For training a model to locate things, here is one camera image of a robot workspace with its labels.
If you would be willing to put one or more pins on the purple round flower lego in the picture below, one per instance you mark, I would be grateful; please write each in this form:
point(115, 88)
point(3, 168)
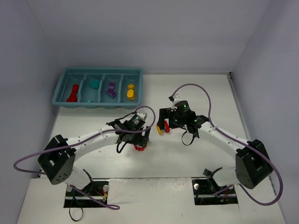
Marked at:
point(111, 92)

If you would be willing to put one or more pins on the yellow striped lego brick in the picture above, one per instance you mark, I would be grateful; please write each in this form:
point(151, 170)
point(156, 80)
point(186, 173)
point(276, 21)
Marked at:
point(160, 131)

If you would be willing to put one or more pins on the teal round lego piece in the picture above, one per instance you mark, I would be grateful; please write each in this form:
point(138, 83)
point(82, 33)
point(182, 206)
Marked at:
point(95, 84)

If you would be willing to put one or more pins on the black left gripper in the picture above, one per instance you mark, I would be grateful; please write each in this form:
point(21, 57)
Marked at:
point(142, 141)

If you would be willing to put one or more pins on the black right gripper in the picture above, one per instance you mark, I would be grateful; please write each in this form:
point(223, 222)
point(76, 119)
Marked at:
point(164, 115)

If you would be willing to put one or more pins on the red rectangular lego brick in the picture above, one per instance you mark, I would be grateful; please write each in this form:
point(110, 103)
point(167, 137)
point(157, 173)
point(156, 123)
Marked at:
point(71, 100)

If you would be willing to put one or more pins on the red small lego brick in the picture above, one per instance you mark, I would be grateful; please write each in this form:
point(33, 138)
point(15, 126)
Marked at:
point(75, 88)

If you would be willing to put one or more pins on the red long lego brick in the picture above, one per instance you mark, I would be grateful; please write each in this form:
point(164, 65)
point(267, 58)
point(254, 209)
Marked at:
point(166, 127)

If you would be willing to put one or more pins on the orange oval flower lego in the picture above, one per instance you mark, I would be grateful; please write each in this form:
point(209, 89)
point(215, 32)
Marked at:
point(131, 94)

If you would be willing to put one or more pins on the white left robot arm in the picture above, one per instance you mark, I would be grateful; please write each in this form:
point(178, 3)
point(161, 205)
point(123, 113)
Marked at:
point(61, 153)

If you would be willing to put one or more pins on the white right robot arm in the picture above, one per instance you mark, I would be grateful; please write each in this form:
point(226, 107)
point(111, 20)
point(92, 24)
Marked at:
point(251, 166)

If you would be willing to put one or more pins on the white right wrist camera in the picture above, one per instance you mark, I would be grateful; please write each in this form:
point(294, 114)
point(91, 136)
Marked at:
point(175, 99)

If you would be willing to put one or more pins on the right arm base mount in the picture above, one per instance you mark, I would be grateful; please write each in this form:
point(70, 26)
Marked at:
point(204, 190)

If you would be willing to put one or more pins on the red round flower lego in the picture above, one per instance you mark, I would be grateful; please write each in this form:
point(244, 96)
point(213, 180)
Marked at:
point(139, 148)

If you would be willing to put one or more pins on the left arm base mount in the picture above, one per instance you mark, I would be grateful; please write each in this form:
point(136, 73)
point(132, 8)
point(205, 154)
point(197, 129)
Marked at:
point(99, 191)

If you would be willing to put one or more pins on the teal plastic divided tray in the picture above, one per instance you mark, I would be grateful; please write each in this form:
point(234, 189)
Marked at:
point(119, 79)

